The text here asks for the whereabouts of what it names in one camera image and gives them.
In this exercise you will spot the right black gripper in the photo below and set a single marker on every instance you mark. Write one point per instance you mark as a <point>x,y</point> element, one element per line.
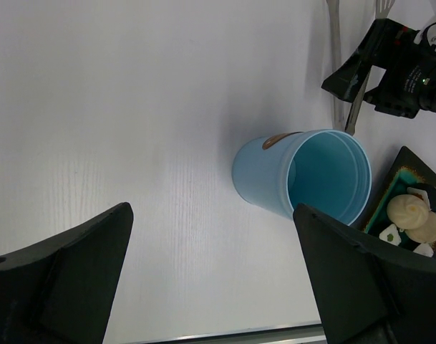
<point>408,58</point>

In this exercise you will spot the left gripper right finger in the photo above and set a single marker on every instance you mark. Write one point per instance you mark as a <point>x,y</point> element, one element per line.
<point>366,290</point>

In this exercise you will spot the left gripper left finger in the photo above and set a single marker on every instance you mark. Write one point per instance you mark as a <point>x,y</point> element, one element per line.
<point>61,289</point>

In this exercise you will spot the metal tongs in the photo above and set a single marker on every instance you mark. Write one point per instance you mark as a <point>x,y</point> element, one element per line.
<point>349,80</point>

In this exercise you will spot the blue cylindrical lunch container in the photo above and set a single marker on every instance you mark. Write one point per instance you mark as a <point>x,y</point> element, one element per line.
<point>326,169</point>

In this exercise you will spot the rice roll green centre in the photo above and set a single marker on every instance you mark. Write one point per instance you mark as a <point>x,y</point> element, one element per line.
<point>391,235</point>

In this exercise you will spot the white rice roll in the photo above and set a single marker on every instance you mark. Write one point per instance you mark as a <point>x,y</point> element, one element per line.
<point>424,249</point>

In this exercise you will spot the steamed bun middle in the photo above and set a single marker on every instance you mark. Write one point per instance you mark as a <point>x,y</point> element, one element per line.
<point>426,233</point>

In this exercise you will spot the steamed bun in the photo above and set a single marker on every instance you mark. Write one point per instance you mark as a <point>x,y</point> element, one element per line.
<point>407,211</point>
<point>426,233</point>

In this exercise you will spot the steamed bun upper left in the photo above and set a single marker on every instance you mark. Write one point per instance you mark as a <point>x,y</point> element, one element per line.
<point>407,211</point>

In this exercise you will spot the black square teal plate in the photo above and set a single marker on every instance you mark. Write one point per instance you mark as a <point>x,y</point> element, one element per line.
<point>406,170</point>

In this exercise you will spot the seaweed sushi roll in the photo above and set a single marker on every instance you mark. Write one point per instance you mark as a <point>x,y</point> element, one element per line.
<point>424,191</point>

